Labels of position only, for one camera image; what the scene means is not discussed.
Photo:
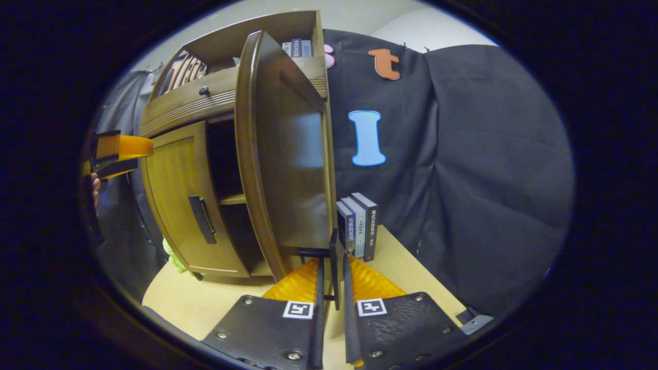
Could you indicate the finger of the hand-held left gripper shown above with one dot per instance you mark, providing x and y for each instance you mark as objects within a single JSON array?
[{"x": 123, "y": 146}]

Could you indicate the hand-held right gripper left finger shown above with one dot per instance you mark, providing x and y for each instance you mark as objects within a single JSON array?
[{"x": 318, "y": 334}]

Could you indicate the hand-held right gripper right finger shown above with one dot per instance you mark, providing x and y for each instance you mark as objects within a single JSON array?
[{"x": 350, "y": 334}]

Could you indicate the wooden shoe cabinet door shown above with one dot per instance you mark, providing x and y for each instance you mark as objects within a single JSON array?
[
  {"x": 175, "y": 174},
  {"x": 288, "y": 169}
]

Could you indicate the wooden double-door shoe cabinet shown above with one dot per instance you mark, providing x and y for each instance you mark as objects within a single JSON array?
[{"x": 231, "y": 38}]

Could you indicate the wooden drawer with black knob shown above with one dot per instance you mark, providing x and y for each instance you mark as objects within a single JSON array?
[{"x": 180, "y": 105}]

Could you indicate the black spine book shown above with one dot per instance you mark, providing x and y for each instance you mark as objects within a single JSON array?
[{"x": 372, "y": 231}]

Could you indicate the navy hardcover book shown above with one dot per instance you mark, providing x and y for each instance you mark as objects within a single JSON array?
[{"x": 345, "y": 228}]

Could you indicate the green plush toy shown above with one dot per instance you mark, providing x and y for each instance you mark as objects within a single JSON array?
[{"x": 175, "y": 259}]

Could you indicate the black backdrop cloth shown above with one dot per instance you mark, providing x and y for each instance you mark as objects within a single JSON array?
[{"x": 488, "y": 180}]

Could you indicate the light blue spine book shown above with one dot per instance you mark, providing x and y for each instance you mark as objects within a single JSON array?
[{"x": 306, "y": 48}]

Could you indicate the grey metal bracket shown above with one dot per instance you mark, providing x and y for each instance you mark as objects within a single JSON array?
[{"x": 475, "y": 322}]

